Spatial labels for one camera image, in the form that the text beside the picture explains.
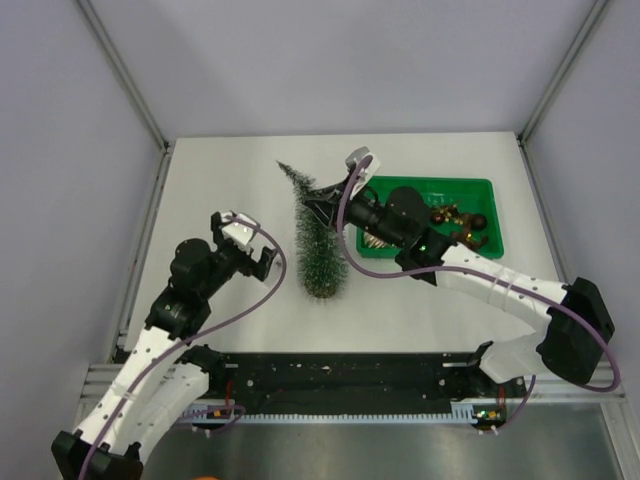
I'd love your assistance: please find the left aluminium frame post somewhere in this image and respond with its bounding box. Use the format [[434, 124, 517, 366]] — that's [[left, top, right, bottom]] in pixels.
[[72, 0, 170, 152]]

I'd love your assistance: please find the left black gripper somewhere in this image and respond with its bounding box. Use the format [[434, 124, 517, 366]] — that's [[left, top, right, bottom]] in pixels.
[[199, 215, 277, 299]]

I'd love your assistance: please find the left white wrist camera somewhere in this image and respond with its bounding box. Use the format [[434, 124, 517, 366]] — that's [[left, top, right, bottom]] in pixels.
[[221, 211, 260, 254]]

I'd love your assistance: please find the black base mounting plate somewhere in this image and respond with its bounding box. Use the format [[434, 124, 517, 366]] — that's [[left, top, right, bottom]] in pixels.
[[204, 353, 525, 416]]

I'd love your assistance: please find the small green christmas tree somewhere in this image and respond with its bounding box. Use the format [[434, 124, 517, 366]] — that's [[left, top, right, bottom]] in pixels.
[[277, 161, 348, 300]]

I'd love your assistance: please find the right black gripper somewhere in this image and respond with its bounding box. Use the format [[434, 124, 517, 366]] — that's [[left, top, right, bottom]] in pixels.
[[302, 174, 405, 251]]

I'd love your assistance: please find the green plastic tray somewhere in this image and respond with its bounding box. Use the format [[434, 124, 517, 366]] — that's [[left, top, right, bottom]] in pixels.
[[370, 176, 504, 260]]

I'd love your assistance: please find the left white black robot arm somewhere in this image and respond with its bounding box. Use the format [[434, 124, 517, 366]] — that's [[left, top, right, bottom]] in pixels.
[[51, 212, 284, 479]]

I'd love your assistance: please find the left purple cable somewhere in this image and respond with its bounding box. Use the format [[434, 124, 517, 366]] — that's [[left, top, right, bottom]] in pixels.
[[74, 219, 289, 480]]

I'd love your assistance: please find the large silver gold bauble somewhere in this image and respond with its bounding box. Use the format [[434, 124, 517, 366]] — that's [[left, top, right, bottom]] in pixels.
[[363, 232, 387, 249]]

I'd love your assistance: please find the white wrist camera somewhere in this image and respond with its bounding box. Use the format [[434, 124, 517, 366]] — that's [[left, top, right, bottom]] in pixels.
[[221, 211, 260, 254], [345, 146, 381, 186]]

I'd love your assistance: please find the grey slotted cable duct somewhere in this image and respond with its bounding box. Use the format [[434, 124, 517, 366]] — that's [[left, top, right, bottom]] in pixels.
[[179, 402, 506, 426]]

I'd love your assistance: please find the aluminium frame post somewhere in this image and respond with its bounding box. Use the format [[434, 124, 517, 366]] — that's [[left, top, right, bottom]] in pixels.
[[72, 0, 170, 152], [517, 0, 613, 149]]

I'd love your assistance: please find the dark red bauble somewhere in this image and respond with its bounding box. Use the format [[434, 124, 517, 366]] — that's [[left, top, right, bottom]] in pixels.
[[470, 214, 488, 231]]

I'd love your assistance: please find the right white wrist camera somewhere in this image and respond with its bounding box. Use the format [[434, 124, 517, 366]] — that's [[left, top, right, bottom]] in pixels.
[[345, 146, 381, 186]]

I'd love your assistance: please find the right aluminium frame post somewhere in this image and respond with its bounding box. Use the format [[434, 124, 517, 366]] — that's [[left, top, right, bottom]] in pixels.
[[517, 0, 613, 149]]

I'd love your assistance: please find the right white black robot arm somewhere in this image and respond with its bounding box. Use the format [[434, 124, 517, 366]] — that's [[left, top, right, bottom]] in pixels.
[[302, 179, 615, 396]]

